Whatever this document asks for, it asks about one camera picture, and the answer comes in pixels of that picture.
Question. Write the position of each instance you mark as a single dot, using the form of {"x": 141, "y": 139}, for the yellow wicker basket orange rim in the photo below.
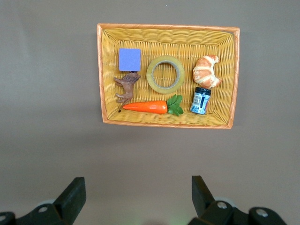
{"x": 168, "y": 77}

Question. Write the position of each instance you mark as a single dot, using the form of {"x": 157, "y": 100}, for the brown toy lion figure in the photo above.
{"x": 127, "y": 86}

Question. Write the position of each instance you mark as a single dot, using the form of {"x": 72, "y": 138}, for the purple foam cube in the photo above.
{"x": 129, "y": 59}

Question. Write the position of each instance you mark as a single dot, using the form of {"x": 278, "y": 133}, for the small jar black lid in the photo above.
{"x": 199, "y": 100}

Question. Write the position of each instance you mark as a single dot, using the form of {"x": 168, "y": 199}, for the toy croissant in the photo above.
{"x": 206, "y": 71}

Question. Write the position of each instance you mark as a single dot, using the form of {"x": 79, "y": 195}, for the yellow packing tape roll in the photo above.
{"x": 165, "y": 75}

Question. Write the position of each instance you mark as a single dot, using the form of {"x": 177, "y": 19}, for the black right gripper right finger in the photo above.
{"x": 206, "y": 204}

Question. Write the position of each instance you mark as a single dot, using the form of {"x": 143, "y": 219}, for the orange toy carrot green leaves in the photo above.
{"x": 150, "y": 107}

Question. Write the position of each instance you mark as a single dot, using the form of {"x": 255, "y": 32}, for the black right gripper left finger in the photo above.
{"x": 68, "y": 201}

